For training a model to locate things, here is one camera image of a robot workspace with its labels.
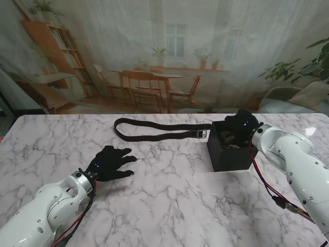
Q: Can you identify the red black right arm cable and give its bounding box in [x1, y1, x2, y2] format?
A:
[248, 140, 316, 223]

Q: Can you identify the red black arm cable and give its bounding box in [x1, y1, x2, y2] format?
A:
[50, 180, 97, 247]
[248, 140, 316, 223]

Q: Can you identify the red black left arm cable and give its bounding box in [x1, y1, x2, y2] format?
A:
[50, 180, 97, 247]

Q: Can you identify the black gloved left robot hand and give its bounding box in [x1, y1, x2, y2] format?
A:
[84, 145, 138, 182]

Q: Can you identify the black belt storage box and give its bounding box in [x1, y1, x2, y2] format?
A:
[206, 120, 259, 172]

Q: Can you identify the dark brown braided belt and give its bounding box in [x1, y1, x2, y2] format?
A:
[114, 118, 212, 142]

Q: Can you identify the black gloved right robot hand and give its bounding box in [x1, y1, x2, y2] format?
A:
[220, 109, 259, 149]

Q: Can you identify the printed room scene backdrop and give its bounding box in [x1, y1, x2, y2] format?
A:
[0, 0, 329, 115]

